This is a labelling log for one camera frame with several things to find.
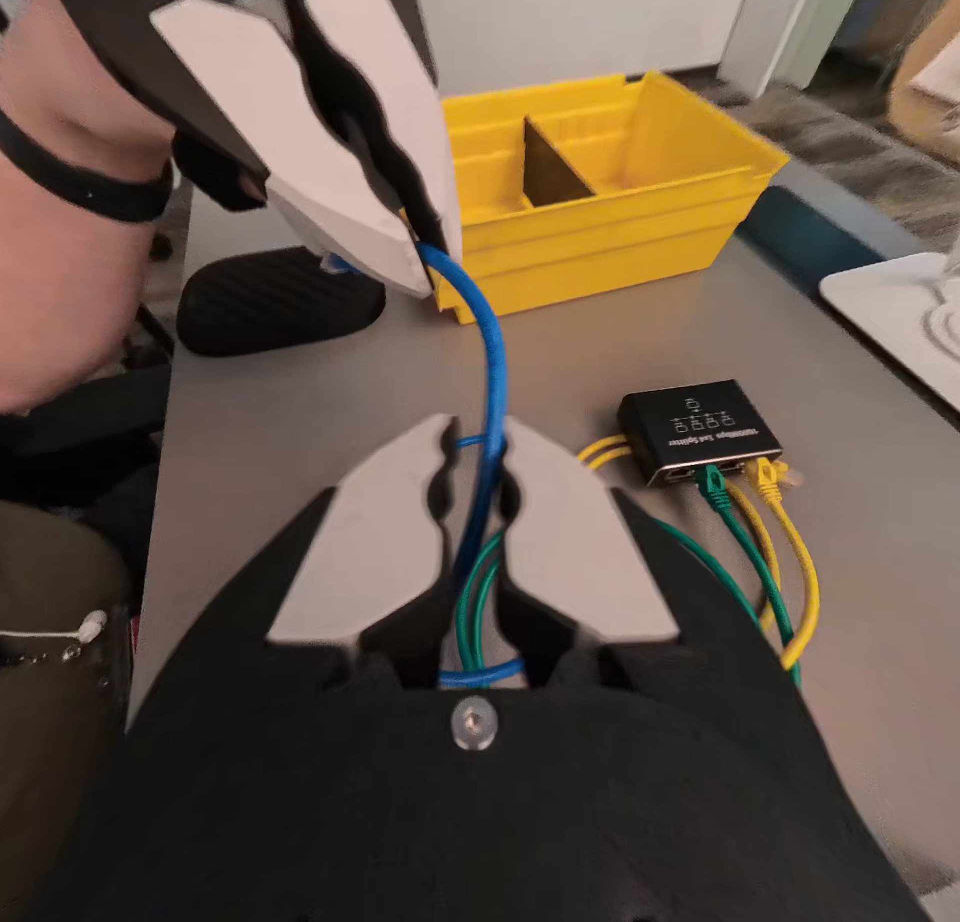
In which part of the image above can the person's clothed body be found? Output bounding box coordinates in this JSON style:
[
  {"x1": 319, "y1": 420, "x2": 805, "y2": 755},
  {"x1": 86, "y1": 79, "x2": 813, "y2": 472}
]
[{"x1": 0, "y1": 502, "x2": 136, "y2": 922}]

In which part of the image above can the yellow plastic bin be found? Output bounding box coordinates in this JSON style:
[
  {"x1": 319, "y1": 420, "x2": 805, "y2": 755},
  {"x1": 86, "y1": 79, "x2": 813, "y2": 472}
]
[{"x1": 405, "y1": 70, "x2": 791, "y2": 327}]

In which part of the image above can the person's left hand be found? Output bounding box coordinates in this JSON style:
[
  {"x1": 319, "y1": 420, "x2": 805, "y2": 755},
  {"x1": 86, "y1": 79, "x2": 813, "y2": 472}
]
[{"x1": 0, "y1": 0, "x2": 178, "y2": 185}]

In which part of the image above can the person's left forearm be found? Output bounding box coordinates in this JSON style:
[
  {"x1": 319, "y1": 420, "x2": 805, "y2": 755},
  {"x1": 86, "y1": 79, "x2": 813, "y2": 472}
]
[{"x1": 0, "y1": 157, "x2": 181, "y2": 415}]

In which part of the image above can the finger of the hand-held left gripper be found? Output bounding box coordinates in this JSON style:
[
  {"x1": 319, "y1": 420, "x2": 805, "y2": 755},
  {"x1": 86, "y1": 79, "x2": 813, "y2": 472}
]
[
  {"x1": 300, "y1": 0, "x2": 464, "y2": 262},
  {"x1": 150, "y1": 0, "x2": 435, "y2": 298}
]

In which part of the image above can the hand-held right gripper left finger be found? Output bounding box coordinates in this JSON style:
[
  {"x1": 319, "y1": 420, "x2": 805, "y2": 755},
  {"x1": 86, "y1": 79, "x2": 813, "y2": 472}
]
[{"x1": 266, "y1": 413, "x2": 459, "y2": 647}]

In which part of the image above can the brown cardboard box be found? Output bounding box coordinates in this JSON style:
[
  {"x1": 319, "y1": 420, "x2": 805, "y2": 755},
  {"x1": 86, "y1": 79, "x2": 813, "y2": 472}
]
[{"x1": 885, "y1": 0, "x2": 960, "y2": 166}]

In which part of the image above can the white stand base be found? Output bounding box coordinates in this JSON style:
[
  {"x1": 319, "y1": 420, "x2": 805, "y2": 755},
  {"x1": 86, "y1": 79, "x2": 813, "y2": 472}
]
[{"x1": 819, "y1": 250, "x2": 960, "y2": 413}]

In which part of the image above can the yellow ethernet cable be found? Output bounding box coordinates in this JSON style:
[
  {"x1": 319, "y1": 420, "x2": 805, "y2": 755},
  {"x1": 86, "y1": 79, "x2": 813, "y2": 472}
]
[{"x1": 577, "y1": 434, "x2": 821, "y2": 672}]

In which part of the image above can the black wrist rest pad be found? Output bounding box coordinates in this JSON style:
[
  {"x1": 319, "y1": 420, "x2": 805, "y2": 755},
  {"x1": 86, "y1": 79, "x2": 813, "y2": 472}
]
[{"x1": 176, "y1": 245, "x2": 387, "y2": 358}]

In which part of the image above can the black wrist band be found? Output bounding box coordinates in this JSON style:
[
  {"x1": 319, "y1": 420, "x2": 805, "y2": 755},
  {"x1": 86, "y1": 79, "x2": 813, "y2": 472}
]
[{"x1": 0, "y1": 108, "x2": 178, "y2": 224}]

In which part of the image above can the green ethernet cable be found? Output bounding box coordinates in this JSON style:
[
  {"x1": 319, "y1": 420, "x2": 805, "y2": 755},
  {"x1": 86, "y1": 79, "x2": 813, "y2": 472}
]
[{"x1": 455, "y1": 466, "x2": 804, "y2": 687}]

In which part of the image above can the blue ethernet cable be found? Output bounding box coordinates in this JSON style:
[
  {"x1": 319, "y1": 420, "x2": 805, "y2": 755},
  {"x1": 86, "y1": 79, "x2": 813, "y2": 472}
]
[{"x1": 322, "y1": 243, "x2": 526, "y2": 689}]

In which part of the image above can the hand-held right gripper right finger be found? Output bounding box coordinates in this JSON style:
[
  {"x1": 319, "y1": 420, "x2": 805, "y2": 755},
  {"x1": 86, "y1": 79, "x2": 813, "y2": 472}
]
[{"x1": 498, "y1": 417, "x2": 681, "y2": 644}]

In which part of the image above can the black ethernet switch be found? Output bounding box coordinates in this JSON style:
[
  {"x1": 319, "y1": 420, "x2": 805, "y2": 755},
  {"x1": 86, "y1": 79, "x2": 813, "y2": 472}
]
[{"x1": 617, "y1": 379, "x2": 783, "y2": 488}]

